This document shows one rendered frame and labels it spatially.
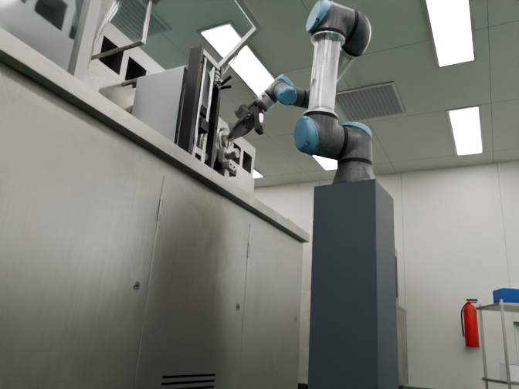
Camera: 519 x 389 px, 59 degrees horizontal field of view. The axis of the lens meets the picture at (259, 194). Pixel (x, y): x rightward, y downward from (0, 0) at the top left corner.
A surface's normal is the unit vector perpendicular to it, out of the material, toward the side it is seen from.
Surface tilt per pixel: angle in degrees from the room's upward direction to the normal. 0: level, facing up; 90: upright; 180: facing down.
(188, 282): 90
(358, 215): 90
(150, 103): 90
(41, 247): 90
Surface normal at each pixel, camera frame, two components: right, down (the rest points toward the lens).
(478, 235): -0.44, -0.31
